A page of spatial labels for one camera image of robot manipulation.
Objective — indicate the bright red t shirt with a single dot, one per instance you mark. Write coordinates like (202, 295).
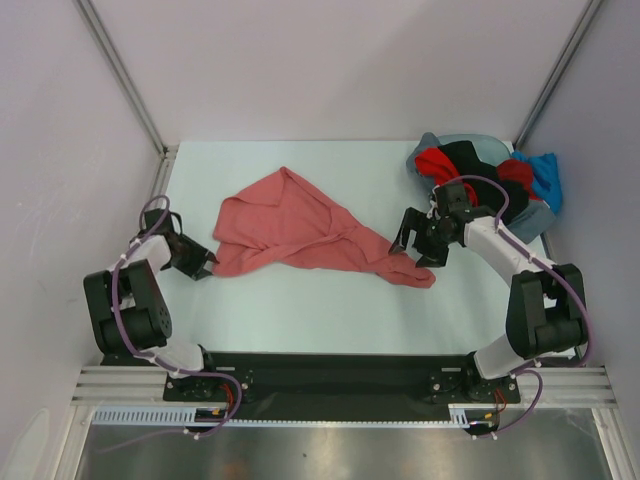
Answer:
(437, 165)

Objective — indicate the pink t shirt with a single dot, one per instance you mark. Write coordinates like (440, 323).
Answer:
(283, 218)

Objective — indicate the aluminium front frame rail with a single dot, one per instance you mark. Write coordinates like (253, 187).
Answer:
(144, 386)

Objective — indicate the aluminium corner post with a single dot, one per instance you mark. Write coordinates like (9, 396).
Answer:
(110, 53)
(579, 32)

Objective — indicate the grey blue t shirt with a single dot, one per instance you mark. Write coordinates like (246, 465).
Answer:
(534, 220)

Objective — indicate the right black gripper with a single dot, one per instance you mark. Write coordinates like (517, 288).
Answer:
(432, 256)

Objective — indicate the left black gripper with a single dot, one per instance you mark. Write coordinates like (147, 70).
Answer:
(200, 254)

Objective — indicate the dark red t shirt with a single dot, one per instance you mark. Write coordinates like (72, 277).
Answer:
(517, 172)

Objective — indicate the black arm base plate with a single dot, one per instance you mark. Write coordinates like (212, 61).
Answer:
(309, 388)

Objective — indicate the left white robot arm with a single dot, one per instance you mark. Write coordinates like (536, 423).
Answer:
(127, 310)

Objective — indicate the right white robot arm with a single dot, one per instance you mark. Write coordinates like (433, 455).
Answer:
(546, 311)

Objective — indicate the black t shirt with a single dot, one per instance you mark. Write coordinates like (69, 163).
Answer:
(489, 196)

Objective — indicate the left aluminium corner post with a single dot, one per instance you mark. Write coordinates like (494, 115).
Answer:
(110, 53)

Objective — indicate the right aluminium corner post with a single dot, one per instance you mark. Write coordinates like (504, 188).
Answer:
(579, 32)

